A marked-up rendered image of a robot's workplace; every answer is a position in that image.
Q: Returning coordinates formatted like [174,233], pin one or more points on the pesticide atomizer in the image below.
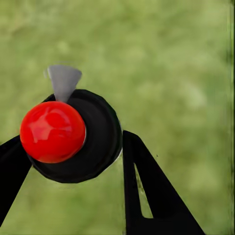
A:
[74,135]

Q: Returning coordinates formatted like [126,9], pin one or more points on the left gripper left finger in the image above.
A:
[14,167]

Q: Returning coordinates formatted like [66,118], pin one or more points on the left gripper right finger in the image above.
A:
[170,214]

